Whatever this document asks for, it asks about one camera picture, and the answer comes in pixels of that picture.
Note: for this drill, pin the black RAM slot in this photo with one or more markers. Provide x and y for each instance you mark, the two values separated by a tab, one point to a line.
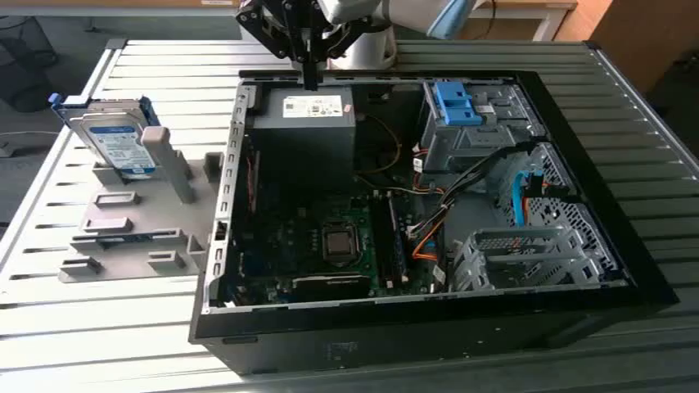
381	237

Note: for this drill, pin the RAM stick with blue chips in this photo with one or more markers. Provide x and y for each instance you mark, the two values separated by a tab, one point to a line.
118	237

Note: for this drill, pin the hard disk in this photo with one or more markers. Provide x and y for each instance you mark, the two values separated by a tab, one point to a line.
118	143

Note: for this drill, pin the grey power supply unit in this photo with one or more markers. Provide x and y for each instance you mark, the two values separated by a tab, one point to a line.
306	135

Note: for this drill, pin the metal drive cage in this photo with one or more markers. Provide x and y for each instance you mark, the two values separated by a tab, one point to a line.
481	139

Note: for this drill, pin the CPU socket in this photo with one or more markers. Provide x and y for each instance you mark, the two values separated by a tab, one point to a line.
340	259

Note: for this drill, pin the black graphics card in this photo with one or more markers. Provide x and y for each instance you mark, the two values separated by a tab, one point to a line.
333	286

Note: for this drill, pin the silver CPU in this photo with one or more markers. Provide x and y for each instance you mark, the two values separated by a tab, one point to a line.
340	243

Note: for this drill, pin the black PC case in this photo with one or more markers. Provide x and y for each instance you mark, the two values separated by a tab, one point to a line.
382	340

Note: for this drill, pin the grey parts rack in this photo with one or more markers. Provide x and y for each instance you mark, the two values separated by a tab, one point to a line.
137	213

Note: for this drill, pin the white-framed wooden desk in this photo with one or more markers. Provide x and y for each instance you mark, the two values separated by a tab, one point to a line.
536	5

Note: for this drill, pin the wooden cabinet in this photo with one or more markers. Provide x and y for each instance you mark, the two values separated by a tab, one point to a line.
645	32

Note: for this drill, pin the black RAM stick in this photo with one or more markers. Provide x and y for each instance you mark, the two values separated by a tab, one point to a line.
400	237

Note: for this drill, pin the blue plastic cage latch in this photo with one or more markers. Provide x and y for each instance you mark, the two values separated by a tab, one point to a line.
454	102

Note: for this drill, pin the green motherboard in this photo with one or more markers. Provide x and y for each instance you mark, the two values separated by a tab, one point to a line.
364	254

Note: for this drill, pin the metal disk bay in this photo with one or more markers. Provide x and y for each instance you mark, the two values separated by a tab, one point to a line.
546	255

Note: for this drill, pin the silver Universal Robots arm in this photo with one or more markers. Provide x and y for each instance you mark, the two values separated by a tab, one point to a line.
372	49

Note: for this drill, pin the black mesh waste bin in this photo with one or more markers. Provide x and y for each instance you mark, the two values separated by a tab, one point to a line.
27	73

